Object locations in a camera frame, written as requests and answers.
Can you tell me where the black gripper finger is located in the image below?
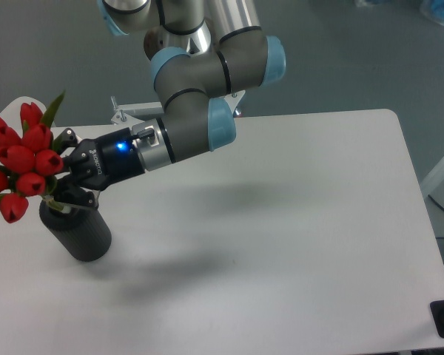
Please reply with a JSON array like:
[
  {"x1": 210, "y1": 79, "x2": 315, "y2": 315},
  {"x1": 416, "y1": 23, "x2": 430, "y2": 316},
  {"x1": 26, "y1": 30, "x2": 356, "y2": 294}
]
[
  {"x1": 53, "y1": 180, "x2": 98, "y2": 210},
  {"x1": 53, "y1": 128, "x2": 78, "y2": 154}
]

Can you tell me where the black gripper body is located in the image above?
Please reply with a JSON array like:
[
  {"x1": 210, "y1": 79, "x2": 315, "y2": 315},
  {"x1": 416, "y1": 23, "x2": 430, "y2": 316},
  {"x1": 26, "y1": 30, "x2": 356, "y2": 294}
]
[{"x1": 61, "y1": 128, "x2": 144, "y2": 191}]

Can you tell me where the red tulip bouquet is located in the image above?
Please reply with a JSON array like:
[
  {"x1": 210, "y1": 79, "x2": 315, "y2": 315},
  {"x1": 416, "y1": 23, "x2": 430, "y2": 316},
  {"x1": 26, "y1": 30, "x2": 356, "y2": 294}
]
[{"x1": 0, "y1": 93, "x2": 65, "y2": 223}]

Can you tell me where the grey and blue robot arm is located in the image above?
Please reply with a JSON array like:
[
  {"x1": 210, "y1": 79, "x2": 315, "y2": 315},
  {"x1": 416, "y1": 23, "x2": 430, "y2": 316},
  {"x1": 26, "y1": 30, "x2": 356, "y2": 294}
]
[{"x1": 45, "y1": 1, "x2": 286, "y2": 211}]

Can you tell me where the black ribbed cylindrical vase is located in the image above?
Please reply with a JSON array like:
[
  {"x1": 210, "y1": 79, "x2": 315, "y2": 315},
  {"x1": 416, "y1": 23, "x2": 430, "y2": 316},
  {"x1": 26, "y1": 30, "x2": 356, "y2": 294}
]
[{"x1": 39, "y1": 202, "x2": 112, "y2": 262}]

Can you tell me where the white rounded side table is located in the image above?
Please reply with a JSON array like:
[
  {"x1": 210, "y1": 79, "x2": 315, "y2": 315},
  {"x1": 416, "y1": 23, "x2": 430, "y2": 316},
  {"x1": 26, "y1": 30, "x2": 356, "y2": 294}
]
[{"x1": 0, "y1": 96, "x2": 47, "y2": 132}]

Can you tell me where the blue plastic bag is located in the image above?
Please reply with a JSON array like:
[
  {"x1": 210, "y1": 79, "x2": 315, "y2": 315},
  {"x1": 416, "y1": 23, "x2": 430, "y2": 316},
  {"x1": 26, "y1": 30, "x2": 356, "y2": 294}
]
[{"x1": 420, "y1": 0, "x2": 444, "y2": 26}]

